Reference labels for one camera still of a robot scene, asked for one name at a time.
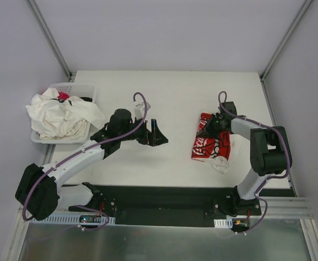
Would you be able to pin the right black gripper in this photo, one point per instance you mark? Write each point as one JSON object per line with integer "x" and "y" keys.
{"x": 212, "y": 125}

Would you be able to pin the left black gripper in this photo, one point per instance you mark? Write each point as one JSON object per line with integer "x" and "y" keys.
{"x": 150, "y": 133}

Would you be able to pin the white red-print t-shirt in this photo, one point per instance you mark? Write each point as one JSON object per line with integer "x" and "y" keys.
{"x": 219, "y": 152}

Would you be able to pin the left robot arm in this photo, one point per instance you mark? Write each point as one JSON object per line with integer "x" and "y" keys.
{"x": 42, "y": 189}

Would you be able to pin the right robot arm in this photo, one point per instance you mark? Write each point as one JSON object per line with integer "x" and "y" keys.
{"x": 270, "y": 156}

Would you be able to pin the white plastic laundry basket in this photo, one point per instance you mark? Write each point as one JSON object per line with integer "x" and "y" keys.
{"x": 66, "y": 114}

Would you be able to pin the pink t-shirt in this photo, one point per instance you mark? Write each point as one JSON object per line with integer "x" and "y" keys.
{"x": 63, "y": 96}

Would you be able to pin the white t-shirt pile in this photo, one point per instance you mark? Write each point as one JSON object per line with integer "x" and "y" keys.
{"x": 63, "y": 114}

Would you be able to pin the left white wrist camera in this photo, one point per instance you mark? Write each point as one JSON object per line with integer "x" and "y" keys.
{"x": 140, "y": 108}

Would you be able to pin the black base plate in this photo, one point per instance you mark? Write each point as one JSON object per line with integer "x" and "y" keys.
{"x": 170, "y": 206}

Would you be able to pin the right white cable duct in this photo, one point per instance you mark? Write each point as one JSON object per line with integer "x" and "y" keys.
{"x": 223, "y": 223}

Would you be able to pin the white cable duct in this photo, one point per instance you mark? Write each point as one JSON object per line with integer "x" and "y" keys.
{"x": 223, "y": 223}
{"x": 77, "y": 219}

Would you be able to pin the aluminium front rail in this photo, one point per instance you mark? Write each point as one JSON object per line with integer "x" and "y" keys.
{"x": 288, "y": 208}

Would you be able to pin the left white cable duct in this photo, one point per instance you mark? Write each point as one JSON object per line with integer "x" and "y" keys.
{"x": 77, "y": 219}

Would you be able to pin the right aluminium frame post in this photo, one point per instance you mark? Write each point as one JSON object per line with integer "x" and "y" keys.
{"x": 295, "y": 23}

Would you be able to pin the aluminium frame post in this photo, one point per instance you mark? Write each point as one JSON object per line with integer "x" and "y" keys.
{"x": 32, "y": 4}
{"x": 295, "y": 23}

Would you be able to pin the left aluminium frame post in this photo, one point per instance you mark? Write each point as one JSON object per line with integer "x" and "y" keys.
{"x": 32, "y": 4}

